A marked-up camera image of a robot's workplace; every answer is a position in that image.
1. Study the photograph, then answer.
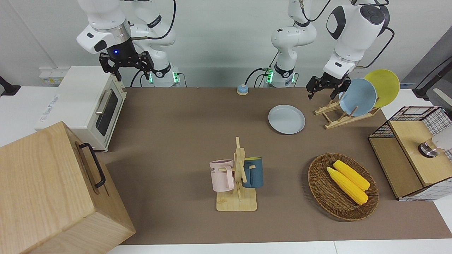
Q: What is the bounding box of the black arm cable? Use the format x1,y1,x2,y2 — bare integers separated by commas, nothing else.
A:
130,0,177,87
355,0,395,69

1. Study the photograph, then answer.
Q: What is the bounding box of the wooden mug tree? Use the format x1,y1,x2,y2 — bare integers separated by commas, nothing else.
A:
216,137,257,212

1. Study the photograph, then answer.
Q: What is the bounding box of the white wall power strip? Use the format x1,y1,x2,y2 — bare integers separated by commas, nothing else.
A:
39,69,69,85

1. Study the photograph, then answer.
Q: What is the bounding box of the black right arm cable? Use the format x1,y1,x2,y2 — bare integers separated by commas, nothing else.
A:
130,0,177,87

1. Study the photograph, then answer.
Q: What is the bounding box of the dark blue mug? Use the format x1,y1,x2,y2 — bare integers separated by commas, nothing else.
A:
242,157,264,188

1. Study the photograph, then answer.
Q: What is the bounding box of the yellow plate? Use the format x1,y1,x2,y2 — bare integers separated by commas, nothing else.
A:
364,69,400,108

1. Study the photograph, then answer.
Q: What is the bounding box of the wooden plate rack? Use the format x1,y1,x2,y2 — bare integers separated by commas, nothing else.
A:
314,99,382,129

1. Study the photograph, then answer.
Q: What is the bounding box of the light blue plate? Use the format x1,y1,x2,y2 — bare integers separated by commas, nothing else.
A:
338,78,377,117

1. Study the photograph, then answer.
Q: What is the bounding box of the gray plate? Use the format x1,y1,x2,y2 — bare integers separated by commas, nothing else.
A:
268,105,306,135

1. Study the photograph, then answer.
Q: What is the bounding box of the white toaster oven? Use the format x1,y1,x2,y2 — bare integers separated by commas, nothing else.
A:
34,66,127,152

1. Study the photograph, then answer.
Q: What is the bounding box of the black camera stand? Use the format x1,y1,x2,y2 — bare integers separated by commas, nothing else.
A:
411,56,452,101
0,76,21,97

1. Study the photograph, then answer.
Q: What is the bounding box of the brown table mat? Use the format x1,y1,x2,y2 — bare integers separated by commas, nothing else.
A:
95,87,452,246

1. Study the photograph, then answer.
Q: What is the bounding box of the white toaster door handle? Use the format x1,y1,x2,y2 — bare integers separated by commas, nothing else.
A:
95,89,113,115

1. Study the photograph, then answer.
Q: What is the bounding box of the yellow corn cob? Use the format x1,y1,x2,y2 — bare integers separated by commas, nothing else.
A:
327,167,369,205
333,160,370,191

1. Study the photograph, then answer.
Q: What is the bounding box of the wooden box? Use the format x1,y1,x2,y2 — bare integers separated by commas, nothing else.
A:
0,121,136,254

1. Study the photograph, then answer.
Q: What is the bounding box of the brown wicker basket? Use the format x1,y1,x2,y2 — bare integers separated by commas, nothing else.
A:
308,153,379,222

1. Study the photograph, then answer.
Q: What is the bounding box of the white cylinder bottle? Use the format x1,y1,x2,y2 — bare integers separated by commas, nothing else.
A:
418,129,452,158

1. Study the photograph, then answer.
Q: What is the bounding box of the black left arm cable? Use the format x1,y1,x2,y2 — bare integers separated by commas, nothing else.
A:
355,0,395,69

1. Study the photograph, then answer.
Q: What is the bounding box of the pink mug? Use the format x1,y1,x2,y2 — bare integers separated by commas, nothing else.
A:
209,160,235,192

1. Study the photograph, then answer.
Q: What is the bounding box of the black box handle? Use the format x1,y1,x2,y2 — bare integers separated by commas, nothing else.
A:
79,143,106,189

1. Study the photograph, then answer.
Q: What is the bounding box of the wire grid shelf wooden board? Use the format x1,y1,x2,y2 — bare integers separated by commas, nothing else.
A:
368,106,452,201

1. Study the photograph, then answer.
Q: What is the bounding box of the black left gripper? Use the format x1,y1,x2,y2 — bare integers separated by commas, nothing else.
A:
306,73,351,100

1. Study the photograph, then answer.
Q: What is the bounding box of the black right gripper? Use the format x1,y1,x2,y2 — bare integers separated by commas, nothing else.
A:
99,37,155,83

